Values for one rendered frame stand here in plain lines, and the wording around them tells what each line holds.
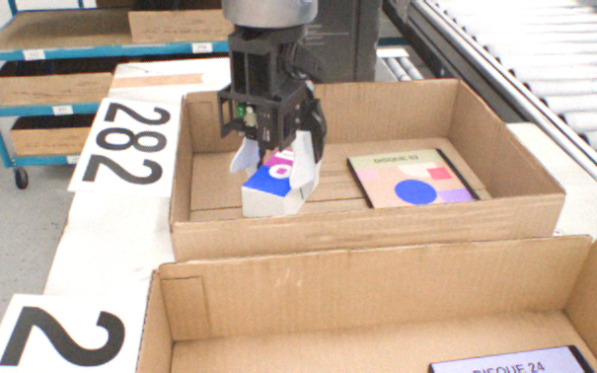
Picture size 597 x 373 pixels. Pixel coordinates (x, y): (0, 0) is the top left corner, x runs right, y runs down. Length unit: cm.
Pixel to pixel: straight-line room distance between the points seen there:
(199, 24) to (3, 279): 101
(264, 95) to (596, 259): 33
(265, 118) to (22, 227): 159
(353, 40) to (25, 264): 131
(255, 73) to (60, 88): 153
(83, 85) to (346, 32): 124
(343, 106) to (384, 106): 6
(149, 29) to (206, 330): 147
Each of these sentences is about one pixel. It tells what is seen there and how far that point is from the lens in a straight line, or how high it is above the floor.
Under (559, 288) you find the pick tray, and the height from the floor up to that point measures 79.
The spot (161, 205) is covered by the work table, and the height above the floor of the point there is 75.
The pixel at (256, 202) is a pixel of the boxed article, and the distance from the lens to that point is 61.
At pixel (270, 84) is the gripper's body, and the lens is 51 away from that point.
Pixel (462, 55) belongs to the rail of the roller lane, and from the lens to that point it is 125.
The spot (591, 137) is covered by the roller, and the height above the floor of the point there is 75.
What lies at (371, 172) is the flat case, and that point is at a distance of 69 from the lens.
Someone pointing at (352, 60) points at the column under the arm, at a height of 80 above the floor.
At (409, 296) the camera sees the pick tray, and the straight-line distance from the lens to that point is 50.
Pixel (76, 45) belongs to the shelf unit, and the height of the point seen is 54.
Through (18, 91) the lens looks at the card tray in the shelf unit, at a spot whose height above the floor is 39.
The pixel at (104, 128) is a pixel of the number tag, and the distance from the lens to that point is 62.
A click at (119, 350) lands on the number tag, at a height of 85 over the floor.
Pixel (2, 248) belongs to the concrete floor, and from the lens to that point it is 198.
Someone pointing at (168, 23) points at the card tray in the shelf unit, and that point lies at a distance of 185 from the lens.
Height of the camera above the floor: 114
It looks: 35 degrees down
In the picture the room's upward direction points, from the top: straight up
